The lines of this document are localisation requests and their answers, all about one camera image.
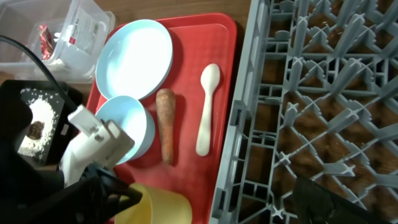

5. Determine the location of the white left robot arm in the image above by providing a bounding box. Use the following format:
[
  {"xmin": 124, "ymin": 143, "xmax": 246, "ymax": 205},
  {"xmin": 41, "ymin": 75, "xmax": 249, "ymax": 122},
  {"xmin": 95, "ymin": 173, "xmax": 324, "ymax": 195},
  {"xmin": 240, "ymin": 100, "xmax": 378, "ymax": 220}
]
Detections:
[{"xmin": 1, "ymin": 98, "xmax": 142, "ymax": 223}]

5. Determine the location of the white plastic spoon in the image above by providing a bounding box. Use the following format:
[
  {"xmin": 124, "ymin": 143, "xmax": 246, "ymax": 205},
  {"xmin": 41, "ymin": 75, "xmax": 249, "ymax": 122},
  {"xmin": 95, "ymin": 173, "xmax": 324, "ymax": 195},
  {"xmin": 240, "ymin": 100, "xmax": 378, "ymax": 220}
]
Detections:
[{"xmin": 196, "ymin": 63, "xmax": 220, "ymax": 156}]

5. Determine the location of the red plastic tray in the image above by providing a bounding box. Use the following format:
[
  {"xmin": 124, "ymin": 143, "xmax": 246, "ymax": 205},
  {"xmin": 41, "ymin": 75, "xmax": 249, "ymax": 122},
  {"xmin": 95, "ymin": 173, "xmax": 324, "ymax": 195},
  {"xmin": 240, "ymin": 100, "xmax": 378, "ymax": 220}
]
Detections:
[{"xmin": 114, "ymin": 13, "xmax": 237, "ymax": 223}]

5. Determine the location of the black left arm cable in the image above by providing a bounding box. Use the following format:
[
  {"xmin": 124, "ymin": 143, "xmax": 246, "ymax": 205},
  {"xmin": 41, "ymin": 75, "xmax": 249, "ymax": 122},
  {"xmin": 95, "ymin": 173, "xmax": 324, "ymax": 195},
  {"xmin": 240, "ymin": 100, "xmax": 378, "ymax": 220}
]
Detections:
[{"xmin": 0, "ymin": 34, "xmax": 77, "ymax": 111}]

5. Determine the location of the light blue bowl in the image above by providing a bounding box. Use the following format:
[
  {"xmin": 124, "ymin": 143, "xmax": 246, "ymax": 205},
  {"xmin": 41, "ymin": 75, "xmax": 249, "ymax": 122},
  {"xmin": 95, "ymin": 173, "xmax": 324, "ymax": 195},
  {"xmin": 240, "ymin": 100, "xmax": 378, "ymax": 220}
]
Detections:
[{"xmin": 95, "ymin": 96, "xmax": 155, "ymax": 165}]

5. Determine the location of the grey dishwasher rack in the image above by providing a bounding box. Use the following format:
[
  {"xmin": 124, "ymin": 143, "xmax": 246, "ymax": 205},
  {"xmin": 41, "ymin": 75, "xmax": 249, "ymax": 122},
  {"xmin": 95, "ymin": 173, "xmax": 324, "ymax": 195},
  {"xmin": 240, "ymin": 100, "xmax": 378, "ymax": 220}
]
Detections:
[{"xmin": 208, "ymin": 0, "xmax": 397, "ymax": 223}]

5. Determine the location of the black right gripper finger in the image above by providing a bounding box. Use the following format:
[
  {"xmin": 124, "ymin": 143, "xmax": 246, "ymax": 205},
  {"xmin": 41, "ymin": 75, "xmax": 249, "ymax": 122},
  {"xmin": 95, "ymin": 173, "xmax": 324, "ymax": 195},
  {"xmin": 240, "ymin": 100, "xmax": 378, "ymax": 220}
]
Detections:
[{"xmin": 292, "ymin": 177, "xmax": 388, "ymax": 224}]

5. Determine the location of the clear plastic bin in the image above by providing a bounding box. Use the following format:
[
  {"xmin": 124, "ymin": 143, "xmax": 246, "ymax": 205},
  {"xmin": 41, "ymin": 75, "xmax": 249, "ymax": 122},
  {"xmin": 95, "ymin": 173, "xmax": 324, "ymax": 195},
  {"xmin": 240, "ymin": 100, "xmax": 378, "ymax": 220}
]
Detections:
[{"xmin": 1, "ymin": 0, "xmax": 116, "ymax": 83}]

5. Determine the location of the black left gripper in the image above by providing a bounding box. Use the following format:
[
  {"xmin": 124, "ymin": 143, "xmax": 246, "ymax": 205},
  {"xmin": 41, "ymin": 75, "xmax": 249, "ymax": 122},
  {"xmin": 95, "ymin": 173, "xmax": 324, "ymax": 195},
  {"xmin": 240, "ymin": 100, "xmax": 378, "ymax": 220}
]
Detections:
[{"xmin": 1, "ymin": 164, "xmax": 142, "ymax": 224}]

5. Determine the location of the white rice pile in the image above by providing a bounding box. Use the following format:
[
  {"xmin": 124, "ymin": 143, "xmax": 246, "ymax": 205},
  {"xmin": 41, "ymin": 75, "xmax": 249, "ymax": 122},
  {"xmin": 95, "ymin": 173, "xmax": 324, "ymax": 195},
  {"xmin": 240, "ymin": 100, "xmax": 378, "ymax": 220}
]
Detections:
[{"xmin": 17, "ymin": 88, "xmax": 62, "ymax": 159}]

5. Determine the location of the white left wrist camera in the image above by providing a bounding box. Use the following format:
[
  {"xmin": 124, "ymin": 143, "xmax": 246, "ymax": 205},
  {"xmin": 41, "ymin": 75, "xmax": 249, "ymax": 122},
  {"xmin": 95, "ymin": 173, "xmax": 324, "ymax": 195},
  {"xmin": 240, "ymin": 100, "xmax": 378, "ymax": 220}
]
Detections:
[{"xmin": 59, "ymin": 105, "xmax": 134, "ymax": 187}]

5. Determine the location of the light blue plate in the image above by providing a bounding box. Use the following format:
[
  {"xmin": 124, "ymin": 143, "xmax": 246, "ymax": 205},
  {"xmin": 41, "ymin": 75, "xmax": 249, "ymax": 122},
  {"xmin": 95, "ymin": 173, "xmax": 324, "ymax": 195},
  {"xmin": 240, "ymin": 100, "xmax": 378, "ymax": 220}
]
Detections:
[{"xmin": 95, "ymin": 19, "xmax": 174, "ymax": 100}]

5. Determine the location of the orange carrot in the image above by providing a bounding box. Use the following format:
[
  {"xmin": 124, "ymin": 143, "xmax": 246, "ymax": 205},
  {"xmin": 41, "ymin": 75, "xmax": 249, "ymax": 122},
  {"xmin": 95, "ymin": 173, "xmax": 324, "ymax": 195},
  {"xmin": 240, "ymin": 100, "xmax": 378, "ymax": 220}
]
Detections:
[{"xmin": 155, "ymin": 88, "xmax": 176, "ymax": 165}]

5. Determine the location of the red snack wrapper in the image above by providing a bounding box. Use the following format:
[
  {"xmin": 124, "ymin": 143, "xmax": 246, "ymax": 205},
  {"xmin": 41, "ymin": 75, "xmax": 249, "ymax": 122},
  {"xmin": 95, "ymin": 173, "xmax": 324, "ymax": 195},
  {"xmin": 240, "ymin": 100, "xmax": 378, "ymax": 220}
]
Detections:
[{"xmin": 39, "ymin": 24, "xmax": 55, "ymax": 60}]

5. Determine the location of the yellow plastic cup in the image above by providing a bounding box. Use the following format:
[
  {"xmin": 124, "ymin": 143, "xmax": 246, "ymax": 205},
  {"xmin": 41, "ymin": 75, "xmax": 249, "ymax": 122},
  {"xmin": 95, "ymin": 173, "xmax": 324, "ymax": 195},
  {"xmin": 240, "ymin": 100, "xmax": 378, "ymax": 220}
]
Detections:
[{"xmin": 114, "ymin": 183, "xmax": 193, "ymax": 224}]

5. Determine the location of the black square bin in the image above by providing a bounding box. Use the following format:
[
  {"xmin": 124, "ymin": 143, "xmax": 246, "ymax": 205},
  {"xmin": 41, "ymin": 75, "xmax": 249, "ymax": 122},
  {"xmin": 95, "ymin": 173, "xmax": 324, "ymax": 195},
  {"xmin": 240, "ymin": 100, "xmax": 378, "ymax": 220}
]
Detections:
[{"xmin": 1, "ymin": 80, "xmax": 77, "ymax": 167}]

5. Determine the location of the brown food scrap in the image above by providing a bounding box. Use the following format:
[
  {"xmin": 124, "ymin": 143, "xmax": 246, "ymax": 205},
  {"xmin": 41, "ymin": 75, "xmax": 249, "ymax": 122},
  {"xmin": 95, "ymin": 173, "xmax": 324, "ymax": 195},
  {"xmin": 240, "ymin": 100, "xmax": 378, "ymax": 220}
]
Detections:
[{"xmin": 27, "ymin": 121, "xmax": 45, "ymax": 140}]

